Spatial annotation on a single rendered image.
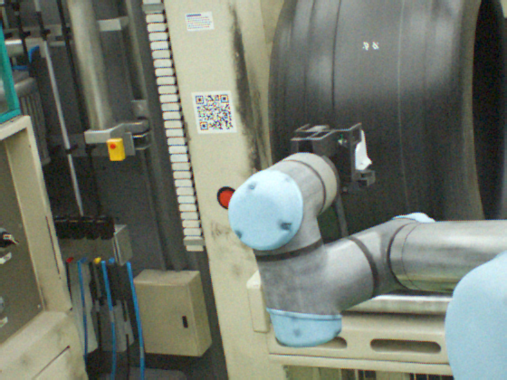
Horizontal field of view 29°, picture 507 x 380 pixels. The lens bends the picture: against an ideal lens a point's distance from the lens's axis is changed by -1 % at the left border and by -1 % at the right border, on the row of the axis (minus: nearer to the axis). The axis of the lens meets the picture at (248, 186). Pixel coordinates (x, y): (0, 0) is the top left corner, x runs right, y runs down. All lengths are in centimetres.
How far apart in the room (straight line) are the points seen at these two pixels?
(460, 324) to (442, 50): 74
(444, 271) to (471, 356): 28
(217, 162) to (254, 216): 74
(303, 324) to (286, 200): 14
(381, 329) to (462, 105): 43
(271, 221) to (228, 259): 81
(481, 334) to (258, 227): 36
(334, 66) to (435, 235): 48
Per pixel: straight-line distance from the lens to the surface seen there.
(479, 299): 71
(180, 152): 178
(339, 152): 119
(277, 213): 99
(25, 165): 174
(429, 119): 139
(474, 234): 97
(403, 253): 105
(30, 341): 175
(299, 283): 104
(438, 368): 166
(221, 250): 180
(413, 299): 163
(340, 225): 119
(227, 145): 172
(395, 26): 143
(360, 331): 166
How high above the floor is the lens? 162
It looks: 18 degrees down
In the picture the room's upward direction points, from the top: 9 degrees counter-clockwise
